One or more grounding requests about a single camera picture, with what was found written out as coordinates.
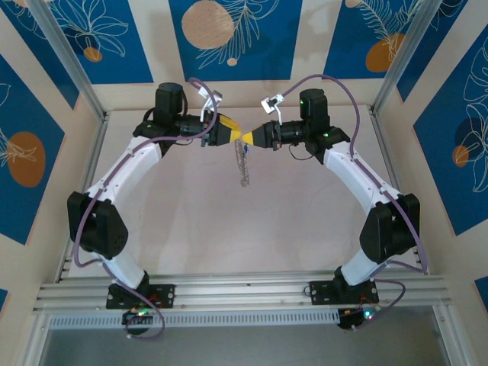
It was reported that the aluminium table side rail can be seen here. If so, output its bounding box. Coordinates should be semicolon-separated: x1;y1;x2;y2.
56;112;111;284
369;108;428;274

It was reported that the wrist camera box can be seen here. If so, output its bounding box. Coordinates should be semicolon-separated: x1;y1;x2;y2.
259;93;285;125
196;88;223;114

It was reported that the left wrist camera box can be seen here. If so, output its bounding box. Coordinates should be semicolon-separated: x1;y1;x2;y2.
196;88;223;114

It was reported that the aluminium frame post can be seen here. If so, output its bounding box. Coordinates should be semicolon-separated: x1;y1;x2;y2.
28;0;110;121
371;0;468;115

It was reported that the black controller board with LED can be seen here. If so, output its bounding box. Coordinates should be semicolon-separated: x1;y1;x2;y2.
120;309;154;326
337;307;379;331

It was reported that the long aluminium mounting rail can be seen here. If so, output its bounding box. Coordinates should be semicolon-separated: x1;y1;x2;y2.
32;271;453;314

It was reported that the white slotted cable duct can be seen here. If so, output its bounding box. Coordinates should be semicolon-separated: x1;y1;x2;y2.
48;310;342;329

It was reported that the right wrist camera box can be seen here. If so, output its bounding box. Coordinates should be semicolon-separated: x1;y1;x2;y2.
259;93;285;125

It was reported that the silver bead chain bracelet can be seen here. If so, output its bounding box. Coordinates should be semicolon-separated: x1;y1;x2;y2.
232;136;252;188

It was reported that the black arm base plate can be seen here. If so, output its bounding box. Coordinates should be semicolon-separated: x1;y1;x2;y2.
309;280;380;306
105;284;176;309

